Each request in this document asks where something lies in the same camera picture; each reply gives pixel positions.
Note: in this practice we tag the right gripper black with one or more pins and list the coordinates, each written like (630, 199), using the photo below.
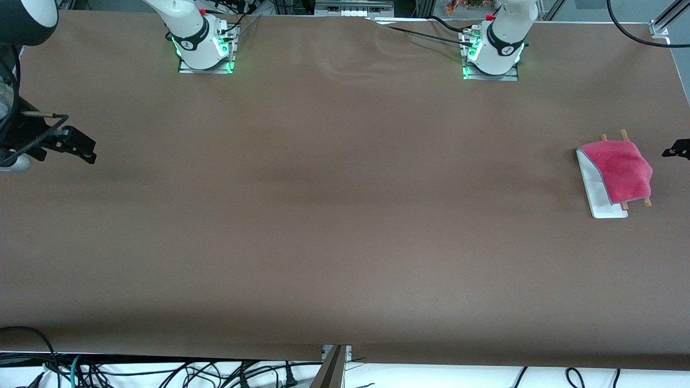
(20, 136)

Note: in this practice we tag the pink towel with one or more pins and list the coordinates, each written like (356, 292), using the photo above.
(620, 170)

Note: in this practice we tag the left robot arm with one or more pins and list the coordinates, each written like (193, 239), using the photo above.
(504, 37)

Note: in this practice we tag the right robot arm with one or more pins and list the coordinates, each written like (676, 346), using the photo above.
(188, 37)

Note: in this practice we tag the white rack with wooden bars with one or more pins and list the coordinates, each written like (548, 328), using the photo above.
(601, 207)

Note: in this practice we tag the orange background object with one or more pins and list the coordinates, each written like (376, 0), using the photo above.
(463, 5)

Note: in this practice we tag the brown table cover sheet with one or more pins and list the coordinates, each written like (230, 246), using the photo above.
(345, 242)

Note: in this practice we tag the white power strip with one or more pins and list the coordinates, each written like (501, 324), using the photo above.
(353, 11)

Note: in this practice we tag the black power plug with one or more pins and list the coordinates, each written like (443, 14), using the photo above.
(290, 380)

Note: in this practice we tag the aluminium corner bracket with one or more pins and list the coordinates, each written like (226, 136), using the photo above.
(659, 28)

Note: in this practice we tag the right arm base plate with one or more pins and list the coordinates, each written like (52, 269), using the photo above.
(186, 70)

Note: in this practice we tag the table frame beam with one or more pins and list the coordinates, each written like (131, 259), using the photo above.
(331, 372)

